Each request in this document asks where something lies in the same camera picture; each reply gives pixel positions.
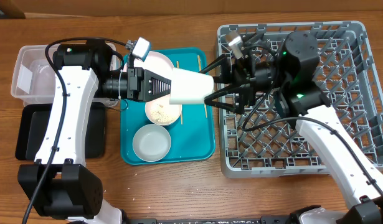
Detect white cup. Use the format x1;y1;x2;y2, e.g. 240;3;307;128
169;68;214;105

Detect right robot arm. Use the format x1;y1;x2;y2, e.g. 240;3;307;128
204;31;383;223

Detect grey shallow bowl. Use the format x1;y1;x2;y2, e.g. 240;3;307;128
132;124;171;162

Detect pink bowl with rice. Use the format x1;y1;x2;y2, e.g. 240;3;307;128
145;100;180;126

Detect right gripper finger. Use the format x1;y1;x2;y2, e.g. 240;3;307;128
204;84;250;114
199;54;232;84

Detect black rectangular tray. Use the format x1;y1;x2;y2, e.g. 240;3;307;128
15;103;106;161

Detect clear plastic bin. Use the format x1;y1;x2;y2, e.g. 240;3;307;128
11;45;102;105

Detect large white plate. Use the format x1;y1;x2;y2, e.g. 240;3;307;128
133;51;174;78

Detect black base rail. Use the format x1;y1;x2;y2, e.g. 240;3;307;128
116;204;348;224

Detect right wooden chopstick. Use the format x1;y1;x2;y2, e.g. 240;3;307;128
197;54;207;118

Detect wooden chopstick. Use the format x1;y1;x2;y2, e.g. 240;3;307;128
197;54;207;118
176;61;183;125

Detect teal serving tray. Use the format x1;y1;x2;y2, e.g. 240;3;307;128
120;47;215;166

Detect left wooden chopstick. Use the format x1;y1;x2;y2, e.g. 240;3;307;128
176;61;183;125

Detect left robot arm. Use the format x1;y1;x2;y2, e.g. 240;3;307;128
17;37;171;223

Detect grey plastic dish rack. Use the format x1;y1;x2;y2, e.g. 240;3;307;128
216;21;383;178

